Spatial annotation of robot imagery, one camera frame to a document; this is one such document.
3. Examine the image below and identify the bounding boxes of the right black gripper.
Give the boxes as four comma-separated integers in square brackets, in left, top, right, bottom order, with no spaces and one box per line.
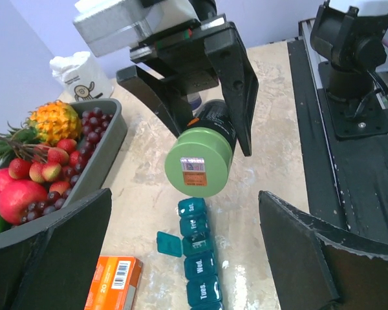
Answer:
[116,15,259,157]

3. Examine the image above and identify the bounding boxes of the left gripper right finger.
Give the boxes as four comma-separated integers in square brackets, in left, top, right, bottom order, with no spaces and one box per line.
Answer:
[259,191,388,309]

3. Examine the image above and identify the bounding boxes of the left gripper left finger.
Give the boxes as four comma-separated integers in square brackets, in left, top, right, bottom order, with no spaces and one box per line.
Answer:
[0,189,112,310]

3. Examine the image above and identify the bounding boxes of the green black pill bottle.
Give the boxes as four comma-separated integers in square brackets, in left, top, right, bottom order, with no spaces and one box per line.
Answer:
[164,99,237,198]

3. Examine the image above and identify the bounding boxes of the teal weekly pill organizer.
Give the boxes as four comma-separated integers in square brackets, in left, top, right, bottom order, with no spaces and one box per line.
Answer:
[156,197,224,309]

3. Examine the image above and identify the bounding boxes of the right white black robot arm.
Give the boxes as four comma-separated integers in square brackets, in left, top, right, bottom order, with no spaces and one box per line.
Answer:
[116,1,388,156]

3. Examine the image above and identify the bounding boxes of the white purple pill bottle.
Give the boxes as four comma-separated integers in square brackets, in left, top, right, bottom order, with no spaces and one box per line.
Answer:
[186,92,202,112]

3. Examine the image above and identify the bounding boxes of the orange cardboard box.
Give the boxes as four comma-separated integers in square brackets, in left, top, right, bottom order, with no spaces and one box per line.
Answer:
[85,255,143,310]

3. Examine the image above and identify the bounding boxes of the lower red apple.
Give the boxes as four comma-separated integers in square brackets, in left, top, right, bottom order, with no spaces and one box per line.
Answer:
[0,180,47,225]

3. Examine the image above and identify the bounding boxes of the red strawberry bunch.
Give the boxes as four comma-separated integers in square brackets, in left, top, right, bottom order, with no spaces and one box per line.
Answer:
[8,138,79,196]

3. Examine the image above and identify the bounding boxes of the gray fruit tray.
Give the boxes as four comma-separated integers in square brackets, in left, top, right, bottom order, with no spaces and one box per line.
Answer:
[0,99,127,233]

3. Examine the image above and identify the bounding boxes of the purple grape bunch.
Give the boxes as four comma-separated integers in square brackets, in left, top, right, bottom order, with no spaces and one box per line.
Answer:
[20,107,112,223]

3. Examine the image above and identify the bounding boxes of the white paper towel roll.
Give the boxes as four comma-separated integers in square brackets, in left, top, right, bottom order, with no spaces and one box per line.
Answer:
[49,51,114,101]

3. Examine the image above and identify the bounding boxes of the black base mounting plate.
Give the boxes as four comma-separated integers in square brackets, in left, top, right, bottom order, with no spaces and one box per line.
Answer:
[287,40,388,244]

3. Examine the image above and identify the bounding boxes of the toy pineapple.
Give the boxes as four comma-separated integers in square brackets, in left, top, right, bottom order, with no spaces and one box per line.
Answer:
[0,100,82,163]

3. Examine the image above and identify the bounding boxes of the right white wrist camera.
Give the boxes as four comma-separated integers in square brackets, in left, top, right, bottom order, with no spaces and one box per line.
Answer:
[73,0,199,57]

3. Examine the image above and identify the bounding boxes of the aluminium frame rail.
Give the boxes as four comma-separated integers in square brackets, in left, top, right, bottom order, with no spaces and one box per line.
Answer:
[299,19,322,89]

